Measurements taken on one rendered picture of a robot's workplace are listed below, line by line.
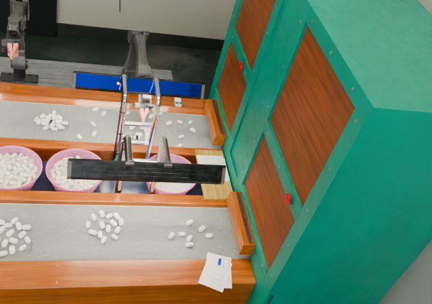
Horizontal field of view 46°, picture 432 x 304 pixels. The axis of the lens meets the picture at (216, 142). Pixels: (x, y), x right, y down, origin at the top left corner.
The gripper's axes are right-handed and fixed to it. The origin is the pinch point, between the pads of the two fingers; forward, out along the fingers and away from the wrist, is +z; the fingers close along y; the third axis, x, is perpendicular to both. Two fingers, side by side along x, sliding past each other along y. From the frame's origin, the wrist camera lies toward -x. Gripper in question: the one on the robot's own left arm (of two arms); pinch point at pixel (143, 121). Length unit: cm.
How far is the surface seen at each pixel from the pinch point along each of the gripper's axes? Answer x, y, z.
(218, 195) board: -28, 33, 36
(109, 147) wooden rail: -6.7, -16.7, 14.7
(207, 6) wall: 167, 76, -132
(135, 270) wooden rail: -53, -7, 67
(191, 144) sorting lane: 0.8, 26.2, 10.0
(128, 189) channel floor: -12.5, -7.3, 34.8
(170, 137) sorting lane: 3.5, 15.5, 6.9
